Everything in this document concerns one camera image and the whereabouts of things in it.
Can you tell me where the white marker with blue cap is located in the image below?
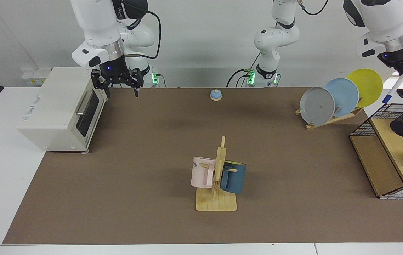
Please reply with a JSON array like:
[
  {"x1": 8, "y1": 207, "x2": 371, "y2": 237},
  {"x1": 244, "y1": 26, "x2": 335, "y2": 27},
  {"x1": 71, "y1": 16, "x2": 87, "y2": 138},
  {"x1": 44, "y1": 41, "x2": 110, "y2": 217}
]
[{"x1": 382, "y1": 73, "x2": 403, "y2": 104}]

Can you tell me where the yellow plate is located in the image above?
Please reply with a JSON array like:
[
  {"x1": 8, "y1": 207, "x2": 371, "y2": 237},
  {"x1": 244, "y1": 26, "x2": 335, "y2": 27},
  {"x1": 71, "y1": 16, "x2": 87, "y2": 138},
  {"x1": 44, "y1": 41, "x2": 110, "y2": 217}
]
[{"x1": 347, "y1": 68, "x2": 383, "y2": 108}]

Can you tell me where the pale toaster oven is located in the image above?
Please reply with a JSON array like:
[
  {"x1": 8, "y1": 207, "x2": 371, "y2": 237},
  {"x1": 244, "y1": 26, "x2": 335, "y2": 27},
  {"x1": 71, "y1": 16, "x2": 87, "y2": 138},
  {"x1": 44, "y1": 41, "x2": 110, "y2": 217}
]
[{"x1": 16, "y1": 67, "x2": 109, "y2": 154}]

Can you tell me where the light blue plate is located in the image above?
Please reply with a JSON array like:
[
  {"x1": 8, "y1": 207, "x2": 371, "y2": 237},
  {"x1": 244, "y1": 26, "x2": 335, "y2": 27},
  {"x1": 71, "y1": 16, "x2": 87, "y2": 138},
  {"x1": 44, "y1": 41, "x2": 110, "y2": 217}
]
[{"x1": 324, "y1": 78, "x2": 359, "y2": 117}]

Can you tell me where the brown table cloth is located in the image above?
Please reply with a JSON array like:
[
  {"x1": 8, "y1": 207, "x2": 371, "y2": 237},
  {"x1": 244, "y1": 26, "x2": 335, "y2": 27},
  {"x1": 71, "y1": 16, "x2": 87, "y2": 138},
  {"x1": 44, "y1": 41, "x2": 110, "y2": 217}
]
[{"x1": 2, "y1": 87, "x2": 403, "y2": 245}]

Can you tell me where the wooden plate rack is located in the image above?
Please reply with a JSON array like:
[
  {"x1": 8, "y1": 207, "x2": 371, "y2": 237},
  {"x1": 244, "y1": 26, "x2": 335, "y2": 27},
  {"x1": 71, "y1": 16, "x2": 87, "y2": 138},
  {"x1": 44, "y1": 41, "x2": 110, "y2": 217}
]
[{"x1": 295, "y1": 97, "x2": 364, "y2": 130}]

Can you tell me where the grey plate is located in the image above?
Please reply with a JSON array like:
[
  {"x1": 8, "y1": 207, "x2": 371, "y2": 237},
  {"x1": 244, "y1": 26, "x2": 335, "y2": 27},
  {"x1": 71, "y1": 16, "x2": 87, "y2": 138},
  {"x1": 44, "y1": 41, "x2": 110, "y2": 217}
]
[{"x1": 300, "y1": 87, "x2": 336, "y2": 126}]

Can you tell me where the pink mug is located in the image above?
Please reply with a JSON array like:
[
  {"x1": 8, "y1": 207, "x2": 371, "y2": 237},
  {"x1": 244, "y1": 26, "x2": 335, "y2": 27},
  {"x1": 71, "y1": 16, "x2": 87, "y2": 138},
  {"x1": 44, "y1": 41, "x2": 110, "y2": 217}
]
[{"x1": 191, "y1": 157, "x2": 217, "y2": 189}]

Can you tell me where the dark teal mug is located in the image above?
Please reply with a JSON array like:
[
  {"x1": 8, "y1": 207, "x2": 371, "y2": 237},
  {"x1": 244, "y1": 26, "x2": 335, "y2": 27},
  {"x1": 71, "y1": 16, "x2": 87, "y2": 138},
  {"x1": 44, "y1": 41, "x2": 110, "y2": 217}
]
[{"x1": 220, "y1": 160, "x2": 247, "y2": 194}]

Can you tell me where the wooden cup stand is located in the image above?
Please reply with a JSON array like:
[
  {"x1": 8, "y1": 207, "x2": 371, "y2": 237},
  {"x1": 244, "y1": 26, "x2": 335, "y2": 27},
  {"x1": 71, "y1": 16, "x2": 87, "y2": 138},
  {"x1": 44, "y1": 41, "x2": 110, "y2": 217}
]
[{"x1": 196, "y1": 136, "x2": 237, "y2": 212}]

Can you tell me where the white wall power strip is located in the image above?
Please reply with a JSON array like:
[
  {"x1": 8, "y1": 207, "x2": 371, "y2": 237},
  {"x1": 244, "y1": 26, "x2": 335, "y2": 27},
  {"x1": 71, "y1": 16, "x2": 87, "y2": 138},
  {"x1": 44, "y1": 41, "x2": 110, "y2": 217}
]
[{"x1": 21, "y1": 69, "x2": 52, "y2": 85}]

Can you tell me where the wire basket with wooden floor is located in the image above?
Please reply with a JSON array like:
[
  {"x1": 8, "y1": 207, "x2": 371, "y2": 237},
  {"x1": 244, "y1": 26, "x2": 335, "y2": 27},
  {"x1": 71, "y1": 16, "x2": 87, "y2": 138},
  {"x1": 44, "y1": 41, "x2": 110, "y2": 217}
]
[{"x1": 350, "y1": 103, "x2": 403, "y2": 200}]

